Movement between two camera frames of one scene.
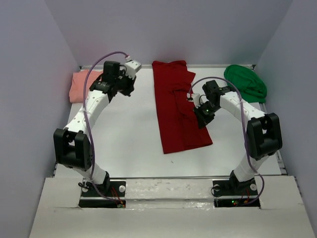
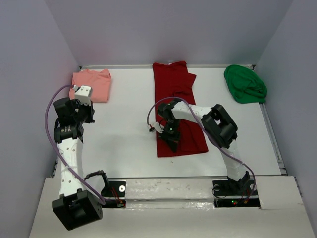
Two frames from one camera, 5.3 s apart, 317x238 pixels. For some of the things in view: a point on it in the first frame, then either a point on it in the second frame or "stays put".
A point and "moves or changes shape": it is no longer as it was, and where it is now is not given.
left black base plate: x=115 y=198 stays put
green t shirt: x=250 y=86 stays put
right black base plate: x=232 y=193 stays put
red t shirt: x=181 y=128 moves or changes shape
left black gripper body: x=125 y=85 to x=83 y=112
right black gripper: x=202 y=120 to x=172 y=141
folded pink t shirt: x=78 y=84 stays put
